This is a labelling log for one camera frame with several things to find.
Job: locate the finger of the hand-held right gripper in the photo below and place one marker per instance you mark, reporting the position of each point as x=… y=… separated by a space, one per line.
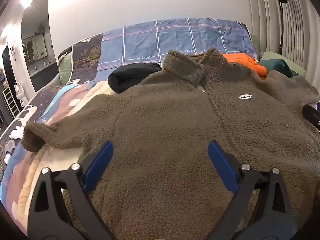
x=311 y=116

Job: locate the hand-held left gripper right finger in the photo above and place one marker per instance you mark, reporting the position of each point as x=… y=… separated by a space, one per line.
x=222 y=162

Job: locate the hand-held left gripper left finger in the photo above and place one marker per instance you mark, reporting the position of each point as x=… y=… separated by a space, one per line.
x=100 y=162

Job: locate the olive brown fleece jacket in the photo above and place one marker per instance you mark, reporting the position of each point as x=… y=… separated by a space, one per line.
x=162 y=117

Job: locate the folded dark teal garment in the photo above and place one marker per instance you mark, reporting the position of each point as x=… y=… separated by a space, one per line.
x=277 y=66

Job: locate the pig printed plush blanket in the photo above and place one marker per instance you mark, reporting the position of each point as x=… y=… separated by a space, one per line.
x=67 y=102

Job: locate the light green pillow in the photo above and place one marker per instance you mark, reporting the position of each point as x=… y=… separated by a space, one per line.
x=271 y=55

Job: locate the folded orange puffer jacket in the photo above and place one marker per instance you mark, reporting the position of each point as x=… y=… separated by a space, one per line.
x=245 y=62

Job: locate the pleated grey curtain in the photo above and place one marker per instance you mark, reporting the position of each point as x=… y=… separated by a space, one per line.
x=300 y=30

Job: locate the folded black jacket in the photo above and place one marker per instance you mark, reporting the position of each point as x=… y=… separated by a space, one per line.
x=130 y=76

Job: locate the green quilted cushion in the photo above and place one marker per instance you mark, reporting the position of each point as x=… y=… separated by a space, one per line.
x=63 y=67

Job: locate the dark floral quilt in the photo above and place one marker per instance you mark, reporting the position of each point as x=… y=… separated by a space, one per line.
x=85 y=60

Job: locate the dark grey cabinet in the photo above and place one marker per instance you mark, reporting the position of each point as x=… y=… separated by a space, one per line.
x=42 y=76

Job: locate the white cat statue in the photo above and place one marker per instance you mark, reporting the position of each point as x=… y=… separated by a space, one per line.
x=21 y=95

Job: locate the white shelf rack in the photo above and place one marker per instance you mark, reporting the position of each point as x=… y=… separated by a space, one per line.
x=10 y=102

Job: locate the blue plaid bed sheet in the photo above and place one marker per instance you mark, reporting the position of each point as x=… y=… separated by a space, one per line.
x=175 y=37

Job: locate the dark door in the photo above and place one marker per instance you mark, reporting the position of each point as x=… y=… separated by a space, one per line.
x=7 y=65

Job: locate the small plant decoration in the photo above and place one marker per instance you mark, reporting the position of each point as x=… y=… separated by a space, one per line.
x=41 y=28

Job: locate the wall mirror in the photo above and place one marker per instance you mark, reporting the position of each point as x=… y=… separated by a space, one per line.
x=35 y=46

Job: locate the white bear wall decoration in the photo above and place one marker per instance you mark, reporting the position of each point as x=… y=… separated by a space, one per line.
x=12 y=50

